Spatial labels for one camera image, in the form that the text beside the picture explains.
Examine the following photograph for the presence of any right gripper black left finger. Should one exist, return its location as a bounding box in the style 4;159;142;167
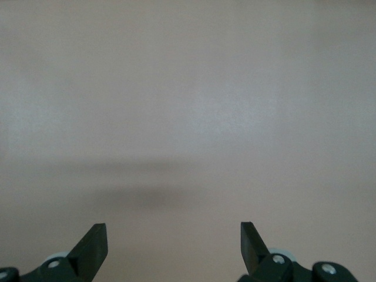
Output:
0;223;109;282

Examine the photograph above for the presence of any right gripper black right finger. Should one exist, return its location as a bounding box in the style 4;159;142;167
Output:
239;221;361;282

